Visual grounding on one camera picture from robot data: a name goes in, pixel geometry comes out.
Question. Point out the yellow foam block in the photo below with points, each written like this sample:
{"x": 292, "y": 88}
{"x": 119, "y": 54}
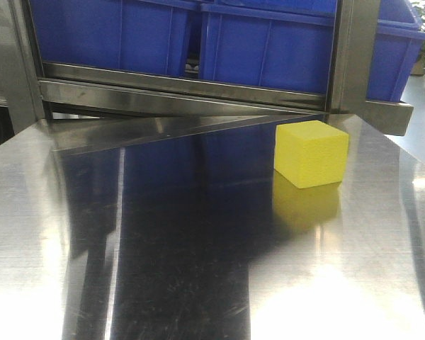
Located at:
{"x": 310, "y": 153}

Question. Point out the stainless steel shelf rack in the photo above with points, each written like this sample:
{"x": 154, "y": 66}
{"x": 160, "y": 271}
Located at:
{"x": 35, "y": 89}

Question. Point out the blue plastic bin middle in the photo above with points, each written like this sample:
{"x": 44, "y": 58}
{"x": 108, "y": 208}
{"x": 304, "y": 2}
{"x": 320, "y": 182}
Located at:
{"x": 288, "y": 50}

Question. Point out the blue plastic bin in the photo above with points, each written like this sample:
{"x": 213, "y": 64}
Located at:
{"x": 288, "y": 50}
{"x": 398, "y": 41}
{"x": 140, "y": 36}

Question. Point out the blue plastic bin left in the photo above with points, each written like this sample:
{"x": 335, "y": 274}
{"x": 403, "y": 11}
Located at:
{"x": 140, "y": 36}

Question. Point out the blue plastic bin right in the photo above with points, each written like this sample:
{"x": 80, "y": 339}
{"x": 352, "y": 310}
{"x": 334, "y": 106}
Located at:
{"x": 398, "y": 41}

